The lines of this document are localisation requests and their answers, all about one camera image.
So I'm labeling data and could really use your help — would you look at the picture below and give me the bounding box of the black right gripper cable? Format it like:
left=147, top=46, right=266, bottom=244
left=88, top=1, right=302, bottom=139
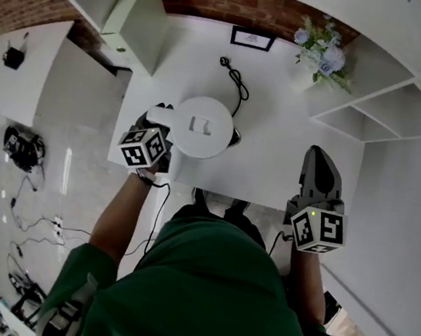
left=267, top=228, right=296, bottom=260

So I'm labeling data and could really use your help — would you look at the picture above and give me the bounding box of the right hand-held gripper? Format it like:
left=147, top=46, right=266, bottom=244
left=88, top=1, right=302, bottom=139
left=279, top=142, right=359, bottom=258

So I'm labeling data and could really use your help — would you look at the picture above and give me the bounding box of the person's left forearm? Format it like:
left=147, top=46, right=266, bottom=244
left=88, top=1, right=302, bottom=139
left=84, top=161, right=161, bottom=271

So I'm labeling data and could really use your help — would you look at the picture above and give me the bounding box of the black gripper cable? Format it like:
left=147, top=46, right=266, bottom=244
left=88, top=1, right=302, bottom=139
left=123, top=168, right=175, bottom=262
left=267, top=228, right=296, bottom=260

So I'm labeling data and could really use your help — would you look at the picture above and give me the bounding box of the person's black shoe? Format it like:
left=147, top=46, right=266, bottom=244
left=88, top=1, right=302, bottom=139
left=221, top=197, right=252, bottom=224
left=189, top=187, right=217, bottom=215

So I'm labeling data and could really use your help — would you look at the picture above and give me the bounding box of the white desk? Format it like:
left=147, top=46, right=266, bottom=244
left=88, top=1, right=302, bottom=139
left=0, top=9, right=75, bottom=131

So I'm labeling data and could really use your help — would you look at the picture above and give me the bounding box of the grey shoulder strap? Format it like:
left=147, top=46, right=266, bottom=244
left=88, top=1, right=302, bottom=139
left=35, top=266, right=100, bottom=336

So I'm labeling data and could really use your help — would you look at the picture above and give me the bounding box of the black picture frame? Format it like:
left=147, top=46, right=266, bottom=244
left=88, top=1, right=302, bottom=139
left=229, top=25, right=279, bottom=55

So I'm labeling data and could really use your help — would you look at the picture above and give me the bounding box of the white power strip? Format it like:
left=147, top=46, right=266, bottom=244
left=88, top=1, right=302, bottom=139
left=50, top=215, right=66, bottom=239

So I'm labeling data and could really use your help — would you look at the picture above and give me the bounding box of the white hutch cabinet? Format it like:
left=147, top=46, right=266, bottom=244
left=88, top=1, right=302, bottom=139
left=0, top=0, right=421, bottom=233

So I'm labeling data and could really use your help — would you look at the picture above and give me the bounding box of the black floor stand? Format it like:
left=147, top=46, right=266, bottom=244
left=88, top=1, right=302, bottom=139
left=2, top=266, right=51, bottom=330

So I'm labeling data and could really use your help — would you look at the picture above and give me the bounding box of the white vase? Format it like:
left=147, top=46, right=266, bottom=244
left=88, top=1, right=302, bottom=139
left=294, top=57, right=322, bottom=95

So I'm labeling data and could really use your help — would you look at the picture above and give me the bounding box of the pale blue flower bouquet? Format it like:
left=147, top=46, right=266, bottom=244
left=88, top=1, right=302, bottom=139
left=286, top=11, right=363, bottom=95

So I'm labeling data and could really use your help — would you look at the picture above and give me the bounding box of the black power cord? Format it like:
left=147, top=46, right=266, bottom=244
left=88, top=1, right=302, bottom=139
left=212, top=55, right=255, bottom=121

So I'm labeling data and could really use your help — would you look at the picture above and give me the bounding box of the black glossy plastic object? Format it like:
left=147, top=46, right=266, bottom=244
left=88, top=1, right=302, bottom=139
left=228, top=125, right=245, bottom=149

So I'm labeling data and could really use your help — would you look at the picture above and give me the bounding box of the person's green shirt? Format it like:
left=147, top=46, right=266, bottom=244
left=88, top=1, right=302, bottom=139
left=35, top=195, right=353, bottom=336

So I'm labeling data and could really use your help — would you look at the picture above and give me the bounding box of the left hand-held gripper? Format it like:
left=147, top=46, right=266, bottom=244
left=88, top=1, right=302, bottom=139
left=114, top=96, right=184, bottom=179

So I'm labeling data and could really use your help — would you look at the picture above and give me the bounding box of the person's right forearm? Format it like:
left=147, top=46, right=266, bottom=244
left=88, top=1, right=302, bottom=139
left=279, top=246, right=336, bottom=328

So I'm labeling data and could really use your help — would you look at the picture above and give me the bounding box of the white electric kettle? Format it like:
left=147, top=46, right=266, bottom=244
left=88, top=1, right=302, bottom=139
left=142, top=88, right=241, bottom=164

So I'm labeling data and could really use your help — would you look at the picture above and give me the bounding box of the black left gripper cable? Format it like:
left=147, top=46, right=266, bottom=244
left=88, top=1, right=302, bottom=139
left=123, top=168, right=175, bottom=262

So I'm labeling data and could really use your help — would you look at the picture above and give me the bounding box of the white cabinet door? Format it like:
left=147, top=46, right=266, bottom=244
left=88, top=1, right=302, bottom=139
left=94, top=0, right=173, bottom=79

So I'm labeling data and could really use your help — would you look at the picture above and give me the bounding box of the black floor cable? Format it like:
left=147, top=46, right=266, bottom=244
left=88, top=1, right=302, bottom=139
left=6, top=169, right=46, bottom=234

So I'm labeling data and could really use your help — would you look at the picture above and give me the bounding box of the black pen holder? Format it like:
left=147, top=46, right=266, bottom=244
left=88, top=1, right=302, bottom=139
left=0, top=39, right=29, bottom=73

